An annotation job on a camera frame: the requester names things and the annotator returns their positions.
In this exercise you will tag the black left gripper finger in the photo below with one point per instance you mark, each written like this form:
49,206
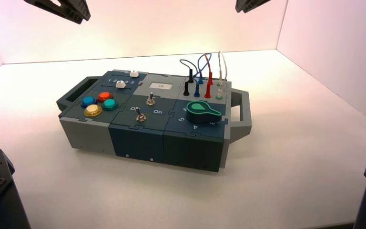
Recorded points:
45,7
77,7

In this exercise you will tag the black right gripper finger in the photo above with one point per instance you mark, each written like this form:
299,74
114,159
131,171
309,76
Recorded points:
249,3

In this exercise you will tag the white slider knob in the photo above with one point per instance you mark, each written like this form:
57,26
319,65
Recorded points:
120,84
134,74

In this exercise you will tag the orange push button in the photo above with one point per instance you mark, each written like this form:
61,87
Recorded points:
104,96

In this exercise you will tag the blue push button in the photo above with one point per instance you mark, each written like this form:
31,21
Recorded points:
88,101

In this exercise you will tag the teal push button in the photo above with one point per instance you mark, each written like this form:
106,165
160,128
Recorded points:
109,104

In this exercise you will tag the yellow push button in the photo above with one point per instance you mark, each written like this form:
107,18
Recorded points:
93,110

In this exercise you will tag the small white display window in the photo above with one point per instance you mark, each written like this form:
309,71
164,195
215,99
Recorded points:
160,86

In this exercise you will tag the green rotary knob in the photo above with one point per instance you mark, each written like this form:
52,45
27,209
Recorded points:
202,112

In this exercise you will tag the grey and blue task box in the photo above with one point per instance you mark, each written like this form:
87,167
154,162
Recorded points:
145,139

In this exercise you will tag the metal toggle switch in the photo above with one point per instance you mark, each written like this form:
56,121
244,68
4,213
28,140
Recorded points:
140,117
150,100

